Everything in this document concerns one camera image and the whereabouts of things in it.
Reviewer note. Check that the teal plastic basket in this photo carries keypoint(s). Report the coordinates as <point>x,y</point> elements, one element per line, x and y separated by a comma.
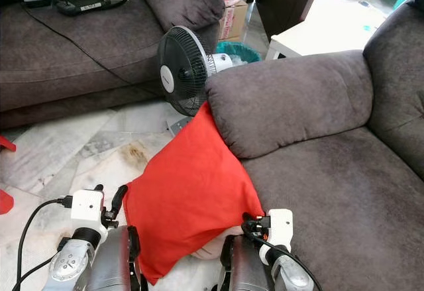
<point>245,52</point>

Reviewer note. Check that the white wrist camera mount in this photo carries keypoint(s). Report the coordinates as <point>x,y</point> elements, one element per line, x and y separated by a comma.
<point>279,228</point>
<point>87,207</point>

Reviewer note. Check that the dark brown door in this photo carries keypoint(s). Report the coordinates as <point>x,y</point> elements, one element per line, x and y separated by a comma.
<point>285,2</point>

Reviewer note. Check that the brown cardboard box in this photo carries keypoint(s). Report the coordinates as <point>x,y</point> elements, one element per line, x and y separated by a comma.
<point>233,22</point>

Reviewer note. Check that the black power adapter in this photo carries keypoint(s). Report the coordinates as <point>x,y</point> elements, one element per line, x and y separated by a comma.
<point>86,6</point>

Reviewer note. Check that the dark brown fabric sofa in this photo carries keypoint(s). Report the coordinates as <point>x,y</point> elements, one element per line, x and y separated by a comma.
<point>66,56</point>
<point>338,172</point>

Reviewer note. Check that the white low table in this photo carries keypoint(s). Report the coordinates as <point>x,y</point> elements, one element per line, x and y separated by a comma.
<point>324,29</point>

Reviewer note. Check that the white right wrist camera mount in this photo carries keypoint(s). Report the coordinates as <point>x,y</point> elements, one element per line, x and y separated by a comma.
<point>279,228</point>

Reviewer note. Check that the red plastic stool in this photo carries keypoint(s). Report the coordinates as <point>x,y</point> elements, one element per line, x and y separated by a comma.
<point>5,201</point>

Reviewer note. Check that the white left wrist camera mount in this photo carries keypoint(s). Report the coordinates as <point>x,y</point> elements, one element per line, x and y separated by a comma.
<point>87,207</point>

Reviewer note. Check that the red pillow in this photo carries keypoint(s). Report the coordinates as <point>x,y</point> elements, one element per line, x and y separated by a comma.
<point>189,191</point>

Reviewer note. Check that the black floor fan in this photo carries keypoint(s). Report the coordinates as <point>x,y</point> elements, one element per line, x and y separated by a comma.
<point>185,69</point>

